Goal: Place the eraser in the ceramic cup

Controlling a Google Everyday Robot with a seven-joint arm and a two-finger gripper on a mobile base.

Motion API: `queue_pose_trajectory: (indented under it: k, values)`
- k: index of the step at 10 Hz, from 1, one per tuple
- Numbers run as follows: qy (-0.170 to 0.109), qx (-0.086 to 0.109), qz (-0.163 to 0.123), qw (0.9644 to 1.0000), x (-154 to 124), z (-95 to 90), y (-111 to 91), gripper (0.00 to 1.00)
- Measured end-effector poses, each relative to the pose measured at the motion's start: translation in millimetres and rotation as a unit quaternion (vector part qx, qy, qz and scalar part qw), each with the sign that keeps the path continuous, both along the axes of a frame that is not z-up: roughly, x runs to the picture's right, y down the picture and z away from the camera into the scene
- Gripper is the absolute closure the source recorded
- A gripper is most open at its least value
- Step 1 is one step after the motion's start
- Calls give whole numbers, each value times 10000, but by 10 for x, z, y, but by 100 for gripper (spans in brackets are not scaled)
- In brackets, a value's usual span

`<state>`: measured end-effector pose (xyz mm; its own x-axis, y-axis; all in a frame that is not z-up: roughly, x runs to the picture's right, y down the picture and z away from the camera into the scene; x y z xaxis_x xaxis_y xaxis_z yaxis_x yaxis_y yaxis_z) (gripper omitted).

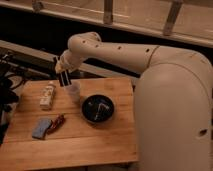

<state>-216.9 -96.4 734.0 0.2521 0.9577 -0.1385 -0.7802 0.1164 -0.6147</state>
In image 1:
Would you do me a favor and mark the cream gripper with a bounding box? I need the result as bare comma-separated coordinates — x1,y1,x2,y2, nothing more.
55,50,79,87

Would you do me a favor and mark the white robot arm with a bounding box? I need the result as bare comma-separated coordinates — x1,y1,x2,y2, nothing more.
55,32,213,171

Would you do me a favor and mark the white ceramic cup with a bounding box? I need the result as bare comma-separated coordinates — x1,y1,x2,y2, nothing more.
65,81,80,103

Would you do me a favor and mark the white small bottle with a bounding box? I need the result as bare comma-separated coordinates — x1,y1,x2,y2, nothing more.
39,81,56,110

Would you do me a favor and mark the black bowl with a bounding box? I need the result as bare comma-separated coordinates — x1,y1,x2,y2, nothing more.
82,95,114,123

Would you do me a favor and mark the red brown snack wrapper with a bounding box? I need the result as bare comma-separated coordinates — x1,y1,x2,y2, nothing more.
46,115,65,134

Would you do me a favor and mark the black cables and equipment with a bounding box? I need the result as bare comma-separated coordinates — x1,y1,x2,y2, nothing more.
0,49,26,146

